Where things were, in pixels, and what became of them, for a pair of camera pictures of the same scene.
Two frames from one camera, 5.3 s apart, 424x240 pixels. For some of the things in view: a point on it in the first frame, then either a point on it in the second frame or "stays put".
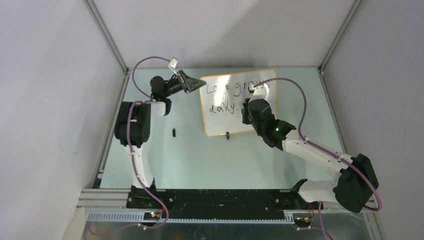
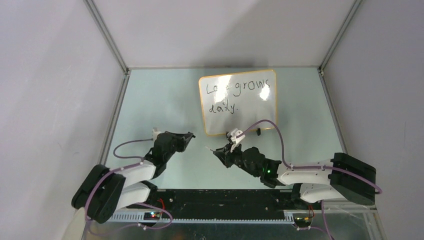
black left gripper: (191, 83) -> (182, 139)
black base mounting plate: (222, 204) stays put
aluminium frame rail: (118, 53) stays put
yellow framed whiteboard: (222, 96) stays put
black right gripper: (245, 111) -> (226, 156)
